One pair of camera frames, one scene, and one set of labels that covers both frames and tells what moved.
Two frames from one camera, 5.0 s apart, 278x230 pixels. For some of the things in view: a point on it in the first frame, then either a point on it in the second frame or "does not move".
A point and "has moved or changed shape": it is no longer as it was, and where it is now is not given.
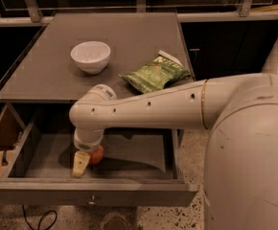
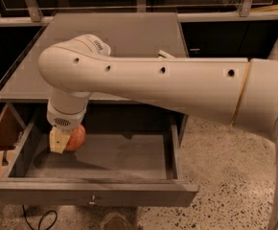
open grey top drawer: x=140 y=168 does not move
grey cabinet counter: x=46 y=73 does not move
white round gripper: x=85 y=145 to x=63 y=120
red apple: x=96 y=156 has moved or changed shape
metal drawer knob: x=93 y=200 does not move
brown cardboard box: x=2 y=145 does not move
